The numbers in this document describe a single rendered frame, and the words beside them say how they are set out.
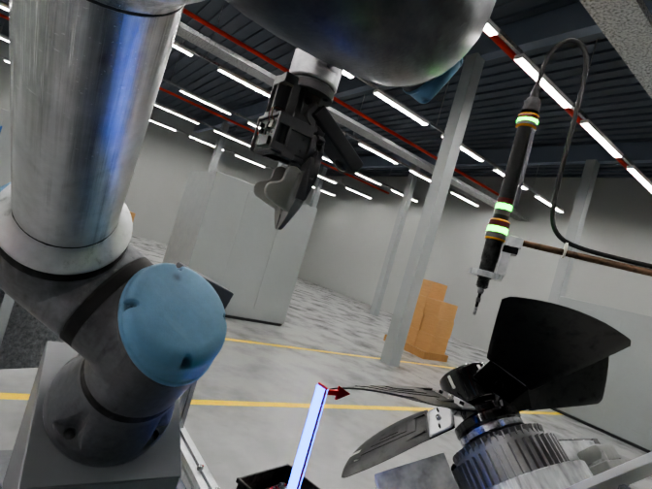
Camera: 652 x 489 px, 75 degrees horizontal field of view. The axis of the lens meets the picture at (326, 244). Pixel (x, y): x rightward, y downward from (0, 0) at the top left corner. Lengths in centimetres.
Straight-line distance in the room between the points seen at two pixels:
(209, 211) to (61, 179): 655
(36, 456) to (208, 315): 25
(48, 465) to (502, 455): 73
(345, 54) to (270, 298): 740
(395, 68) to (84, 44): 16
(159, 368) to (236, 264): 673
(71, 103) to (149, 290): 21
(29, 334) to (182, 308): 189
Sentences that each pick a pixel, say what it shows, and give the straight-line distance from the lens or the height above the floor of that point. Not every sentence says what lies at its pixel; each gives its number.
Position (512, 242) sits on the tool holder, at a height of 154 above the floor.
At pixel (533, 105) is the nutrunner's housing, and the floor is 184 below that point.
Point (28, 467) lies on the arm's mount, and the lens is 61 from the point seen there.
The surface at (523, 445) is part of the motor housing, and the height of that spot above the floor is 116.
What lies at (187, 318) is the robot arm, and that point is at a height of 130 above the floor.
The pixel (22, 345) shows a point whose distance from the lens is 234.
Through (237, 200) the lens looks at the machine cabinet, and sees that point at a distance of 704.
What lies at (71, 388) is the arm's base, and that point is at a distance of 57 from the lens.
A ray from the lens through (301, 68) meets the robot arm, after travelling 64.
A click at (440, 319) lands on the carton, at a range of 923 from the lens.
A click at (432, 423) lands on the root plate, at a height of 110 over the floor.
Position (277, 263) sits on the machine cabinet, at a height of 109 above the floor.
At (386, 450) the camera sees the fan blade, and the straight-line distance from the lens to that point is 111.
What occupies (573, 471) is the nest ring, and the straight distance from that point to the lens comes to 96.
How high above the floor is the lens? 139
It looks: 2 degrees up
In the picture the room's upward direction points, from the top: 16 degrees clockwise
